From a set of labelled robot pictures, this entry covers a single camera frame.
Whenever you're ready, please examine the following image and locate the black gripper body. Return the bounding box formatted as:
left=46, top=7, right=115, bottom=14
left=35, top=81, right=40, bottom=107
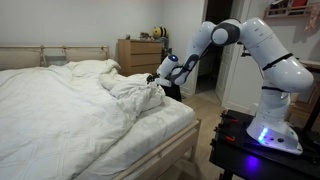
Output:
left=146, top=73, right=162, bottom=85

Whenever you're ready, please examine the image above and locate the white duvet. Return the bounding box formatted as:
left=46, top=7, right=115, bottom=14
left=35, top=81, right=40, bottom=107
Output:
left=0, top=59, right=167, bottom=180

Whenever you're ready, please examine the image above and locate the wooden chest of drawers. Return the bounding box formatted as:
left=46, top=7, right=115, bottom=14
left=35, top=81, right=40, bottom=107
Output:
left=116, top=38, right=165, bottom=77

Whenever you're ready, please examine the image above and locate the small clutter on dresser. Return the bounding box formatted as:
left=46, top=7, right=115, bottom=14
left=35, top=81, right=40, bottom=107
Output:
left=138, top=31, right=152, bottom=41

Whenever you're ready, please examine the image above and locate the yellow black bee plush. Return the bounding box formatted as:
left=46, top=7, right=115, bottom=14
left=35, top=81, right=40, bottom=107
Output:
left=152, top=26, right=169, bottom=40

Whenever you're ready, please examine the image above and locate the white open door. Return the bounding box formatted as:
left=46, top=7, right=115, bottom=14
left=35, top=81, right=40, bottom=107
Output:
left=214, top=0, right=248, bottom=104

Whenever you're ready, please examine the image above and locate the beige headboard cushion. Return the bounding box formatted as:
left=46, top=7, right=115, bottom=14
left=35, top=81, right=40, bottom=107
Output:
left=64, top=48, right=109, bottom=64
left=0, top=49, right=43, bottom=71

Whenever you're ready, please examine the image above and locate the black robot cart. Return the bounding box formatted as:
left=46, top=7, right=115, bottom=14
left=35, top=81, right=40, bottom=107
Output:
left=208, top=109, right=320, bottom=180

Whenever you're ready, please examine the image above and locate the wooden bed frame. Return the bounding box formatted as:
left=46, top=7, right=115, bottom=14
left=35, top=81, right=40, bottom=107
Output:
left=112, top=119, right=202, bottom=180

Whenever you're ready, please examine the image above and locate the red handled black clamp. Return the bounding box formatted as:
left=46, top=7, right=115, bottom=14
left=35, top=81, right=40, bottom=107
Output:
left=214, top=126, right=237, bottom=143
left=219, top=112, right=240, bottom=125

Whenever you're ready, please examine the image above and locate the wooden headboard rail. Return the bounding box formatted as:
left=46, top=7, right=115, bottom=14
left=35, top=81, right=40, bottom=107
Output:
left=0, top=44, right=111, bottom=68

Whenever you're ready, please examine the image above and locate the wooden wall shelf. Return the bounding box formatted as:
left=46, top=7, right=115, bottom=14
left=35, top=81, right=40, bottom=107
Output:
left=263, top=0, right=316, bottom=20

